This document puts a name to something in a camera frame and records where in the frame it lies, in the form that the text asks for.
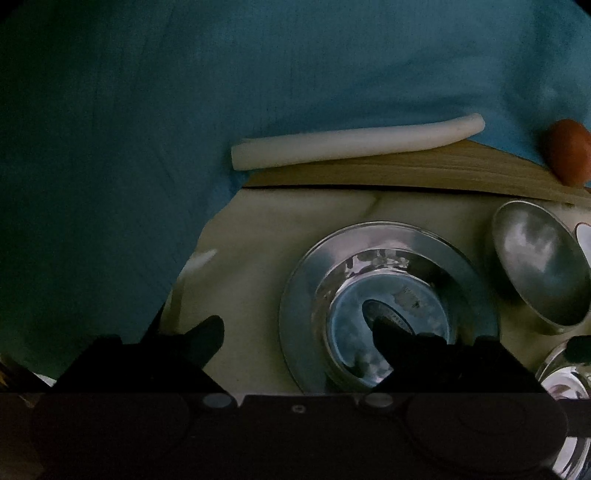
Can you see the large steel bowl with rim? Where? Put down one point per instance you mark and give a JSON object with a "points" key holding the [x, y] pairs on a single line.
{"points": [[302, 295]]}

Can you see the white bowl with red rim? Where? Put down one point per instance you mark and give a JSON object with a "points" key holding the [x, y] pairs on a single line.
{"points": [[584, 240]]}

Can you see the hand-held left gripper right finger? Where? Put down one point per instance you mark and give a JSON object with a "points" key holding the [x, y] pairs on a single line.
{"points": [[387, 336]]}

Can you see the orange ball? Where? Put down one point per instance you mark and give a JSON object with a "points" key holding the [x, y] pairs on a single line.
{"points": [[569, 152]]}

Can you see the small steel bowl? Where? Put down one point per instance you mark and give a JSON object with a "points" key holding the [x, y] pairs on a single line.
{"points": [[351, 318]]}

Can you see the teal cloth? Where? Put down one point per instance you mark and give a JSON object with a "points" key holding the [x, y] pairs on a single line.
{"points": [[184, 115]]}

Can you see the white foam tube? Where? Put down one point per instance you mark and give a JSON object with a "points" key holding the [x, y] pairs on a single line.
{"points": [[351, 141]]}

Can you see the wooden board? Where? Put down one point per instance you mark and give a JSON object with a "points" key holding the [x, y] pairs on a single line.
{"points": [[415, 168]]}

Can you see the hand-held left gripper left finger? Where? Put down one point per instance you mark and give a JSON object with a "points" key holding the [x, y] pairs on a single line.
{"points": [[207, 333]]}

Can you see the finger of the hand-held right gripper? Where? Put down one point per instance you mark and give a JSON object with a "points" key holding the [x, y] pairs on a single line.
{"points": [[580, 350]]}

